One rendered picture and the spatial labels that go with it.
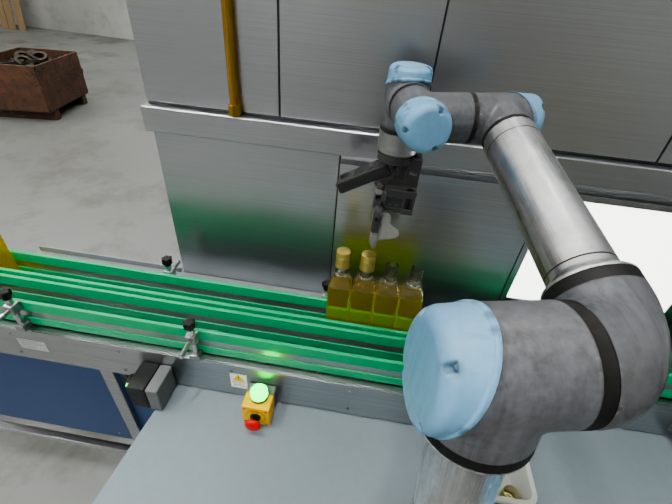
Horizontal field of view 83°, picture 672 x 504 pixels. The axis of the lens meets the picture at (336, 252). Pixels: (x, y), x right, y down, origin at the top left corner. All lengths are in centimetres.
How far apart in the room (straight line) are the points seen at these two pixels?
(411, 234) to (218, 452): 70
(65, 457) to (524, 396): 192
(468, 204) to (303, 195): 41
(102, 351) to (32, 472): 100
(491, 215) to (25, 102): 531
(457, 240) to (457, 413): 72
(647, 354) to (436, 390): 17
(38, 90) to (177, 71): 462
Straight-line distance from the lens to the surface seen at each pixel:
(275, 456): 103
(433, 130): 59
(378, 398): 101
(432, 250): 102
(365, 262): 88
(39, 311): 122
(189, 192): 111
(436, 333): 34
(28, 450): 218
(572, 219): 49
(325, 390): 101
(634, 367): 39
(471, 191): 94
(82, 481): 201
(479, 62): 88
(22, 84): 565
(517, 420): 36
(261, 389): 100
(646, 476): 132
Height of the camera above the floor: 169
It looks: 37 degrees down
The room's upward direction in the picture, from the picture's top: 5 degrees clockwise
